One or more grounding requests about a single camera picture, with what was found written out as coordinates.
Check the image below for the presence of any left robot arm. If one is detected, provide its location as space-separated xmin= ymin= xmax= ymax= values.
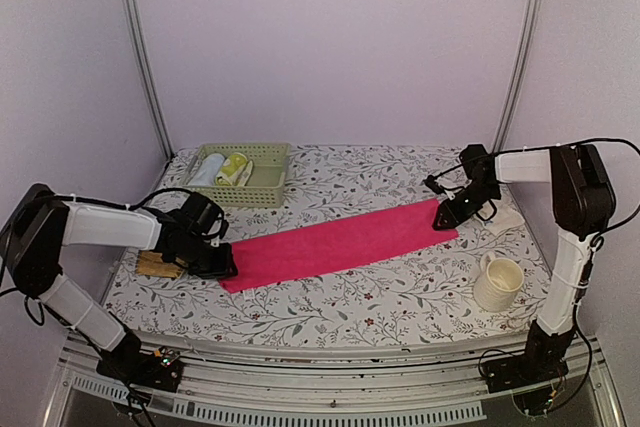
xmin=1 ymin=183 xmax=238 ymax=381

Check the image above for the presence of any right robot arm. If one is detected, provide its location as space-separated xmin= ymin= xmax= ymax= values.
xmin=432 ymin=142 xmax=616 ymax=383

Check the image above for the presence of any pink towel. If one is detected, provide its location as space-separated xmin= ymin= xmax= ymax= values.
xmin=221 ymin=199 xmax=458 ymax=293

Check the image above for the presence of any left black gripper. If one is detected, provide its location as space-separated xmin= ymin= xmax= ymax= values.
xmin=174 ymin=233 xmax=239 ymax=280

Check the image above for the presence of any cream ribbed mug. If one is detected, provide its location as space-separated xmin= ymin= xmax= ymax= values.
xmin=473 ymin=251 xmax=524 ymax=313

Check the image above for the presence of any cream white towel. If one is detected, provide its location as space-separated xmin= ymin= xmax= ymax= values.
xmin=479 ymin=202 xmax=525 ymax=237

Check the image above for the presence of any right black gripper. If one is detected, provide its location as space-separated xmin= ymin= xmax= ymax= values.
xmin=433 ymin=181 xmax=500 ymax=230

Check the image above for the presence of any aluminium front rail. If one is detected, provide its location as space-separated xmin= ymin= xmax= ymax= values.
xmin=43 ymin=333 xmax=627 ymax=426

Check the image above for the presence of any aluminium frame post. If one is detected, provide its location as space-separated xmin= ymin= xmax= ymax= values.
xmin=491 ymin=0 xmax=543 ymax=152
xmin=121 ymin=0 xmax=175 ymax=161

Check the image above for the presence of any green patterned rolled towel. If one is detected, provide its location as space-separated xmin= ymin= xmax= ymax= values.
xmin=215 ymin=152 xmax=254 ymax=187

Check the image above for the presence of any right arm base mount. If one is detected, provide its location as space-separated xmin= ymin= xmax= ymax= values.
xmin=478 ymin=349 xmax=569 ymax=393

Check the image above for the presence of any right aluminium frame post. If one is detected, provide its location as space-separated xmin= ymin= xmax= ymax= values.
xmin=491 ymin=0 xmax=543 ymax=152

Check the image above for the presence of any green plastic basket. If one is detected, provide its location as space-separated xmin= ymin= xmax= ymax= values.
xmin=181 ymin=143 xmax=290 ymax=208

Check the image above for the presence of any light blue rolled towel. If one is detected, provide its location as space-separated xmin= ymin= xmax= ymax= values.
xmin=188 ymin=153 xmax=226 ymax=187

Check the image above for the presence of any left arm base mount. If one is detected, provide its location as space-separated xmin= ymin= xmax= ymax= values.
xmin=96 ymin=351 xmax=184 ymax=393

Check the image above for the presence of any left aluminium frame post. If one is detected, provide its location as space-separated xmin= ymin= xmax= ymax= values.
xmin=121 ymin=0 xmax=175 ymax=161

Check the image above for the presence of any woven bamboo tray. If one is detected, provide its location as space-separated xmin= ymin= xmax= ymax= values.
xmin=135 ymin=251 xmax=184 ymax=280

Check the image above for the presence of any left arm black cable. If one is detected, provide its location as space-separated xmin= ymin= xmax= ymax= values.
xmin=129 ymin=187 xmax=201 ymax=213

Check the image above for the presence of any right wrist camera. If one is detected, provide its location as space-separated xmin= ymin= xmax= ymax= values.
xmin=423 ymin=175 xmax=456 ymax=199

